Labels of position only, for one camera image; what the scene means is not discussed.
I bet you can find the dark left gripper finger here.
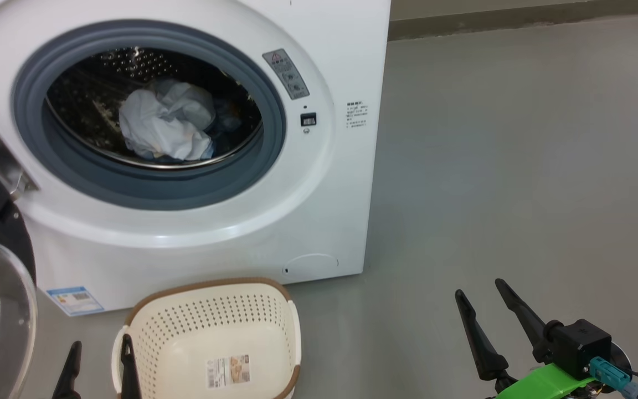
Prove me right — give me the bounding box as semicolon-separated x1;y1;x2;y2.
52;341;83;399
120;334;142;399

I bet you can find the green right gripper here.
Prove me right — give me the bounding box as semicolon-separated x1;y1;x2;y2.
455;278;596;399

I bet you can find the blue and cream cartoon garment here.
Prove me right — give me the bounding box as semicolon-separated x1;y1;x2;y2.
119;78;217;161

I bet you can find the blue cartoon print garment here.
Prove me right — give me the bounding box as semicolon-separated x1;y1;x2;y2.
208;97;259;156

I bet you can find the white front-load washing machine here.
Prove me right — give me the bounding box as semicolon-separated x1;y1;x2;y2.
0;0;392;316

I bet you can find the blue energy label sticker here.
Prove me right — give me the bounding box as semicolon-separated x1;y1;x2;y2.
46;285;105;316

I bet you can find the cream perforated basket brown rim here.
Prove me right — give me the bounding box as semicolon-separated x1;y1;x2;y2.
111;277;302;399

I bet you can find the white basket product sticker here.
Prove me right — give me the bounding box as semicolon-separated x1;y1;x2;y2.
206;355;251;388

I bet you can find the round drain filter cover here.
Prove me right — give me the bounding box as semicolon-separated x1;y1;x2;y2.
284;253;339;280

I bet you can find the black printed text label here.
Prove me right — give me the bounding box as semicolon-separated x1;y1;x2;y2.
346;101;369;130

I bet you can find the grey warning sticker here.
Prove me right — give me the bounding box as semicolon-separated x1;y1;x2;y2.
262;48;310;100

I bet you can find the teal camera cable connector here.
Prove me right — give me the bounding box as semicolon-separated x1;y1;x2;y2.
589;356;638;399

